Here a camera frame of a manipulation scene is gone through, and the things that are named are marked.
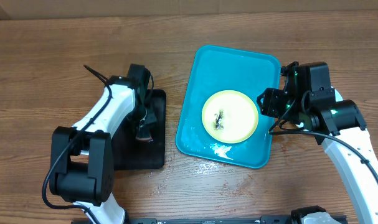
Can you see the yellow-green plate top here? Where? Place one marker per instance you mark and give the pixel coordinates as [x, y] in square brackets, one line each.
[229, 116]

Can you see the light blue plate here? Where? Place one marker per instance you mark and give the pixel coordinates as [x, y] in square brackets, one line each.
[338, 96]

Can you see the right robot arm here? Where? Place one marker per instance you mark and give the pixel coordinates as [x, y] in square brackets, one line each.
[337, 126]

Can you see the black plastic tray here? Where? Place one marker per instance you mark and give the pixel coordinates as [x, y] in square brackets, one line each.
[130, 153]

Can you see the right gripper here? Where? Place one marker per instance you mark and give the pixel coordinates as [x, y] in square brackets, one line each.
[271, 97]

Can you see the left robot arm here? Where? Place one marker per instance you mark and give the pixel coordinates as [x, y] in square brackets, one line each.
[81, 173]

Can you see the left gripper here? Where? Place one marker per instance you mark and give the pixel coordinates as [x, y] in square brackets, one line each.
[149, 121]

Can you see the teal plastic tray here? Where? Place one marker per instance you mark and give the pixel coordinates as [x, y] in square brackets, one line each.
[216, 69]

